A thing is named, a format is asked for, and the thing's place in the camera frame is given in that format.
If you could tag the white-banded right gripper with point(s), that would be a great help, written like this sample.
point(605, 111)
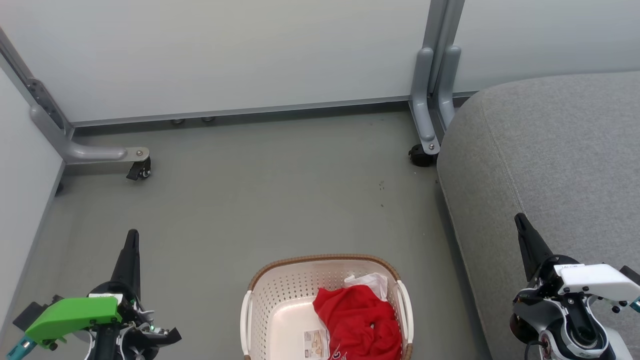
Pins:
point(590, 280)

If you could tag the paper label sticker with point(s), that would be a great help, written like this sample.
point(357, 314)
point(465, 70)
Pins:
point(315, 346)

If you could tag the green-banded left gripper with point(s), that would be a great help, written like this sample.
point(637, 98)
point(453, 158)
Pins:
point(75, 315)

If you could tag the white cloth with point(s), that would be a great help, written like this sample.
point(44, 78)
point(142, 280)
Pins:
point(372, 284)

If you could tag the grey partition bottom rail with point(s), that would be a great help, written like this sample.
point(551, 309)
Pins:
point(250, 111)

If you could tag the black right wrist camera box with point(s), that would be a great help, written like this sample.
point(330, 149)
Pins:
point(631, 274)

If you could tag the white perforated laundry basket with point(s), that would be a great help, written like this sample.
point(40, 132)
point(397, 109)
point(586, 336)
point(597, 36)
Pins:
point(285, 320)

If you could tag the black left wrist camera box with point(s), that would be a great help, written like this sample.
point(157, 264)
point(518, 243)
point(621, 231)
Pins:
point(30, 313)

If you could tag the black caster wheel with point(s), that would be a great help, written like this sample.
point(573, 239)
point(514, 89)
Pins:
point(140, 170)
point(420, 156)

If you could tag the plain red garment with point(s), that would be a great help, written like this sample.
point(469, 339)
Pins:
point(357, 320)

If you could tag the grey fabric sofa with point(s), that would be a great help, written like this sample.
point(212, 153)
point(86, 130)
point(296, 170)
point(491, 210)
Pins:
point(550, 150)

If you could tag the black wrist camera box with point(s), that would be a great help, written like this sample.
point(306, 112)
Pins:
point(30, 313)
point(631, 274)

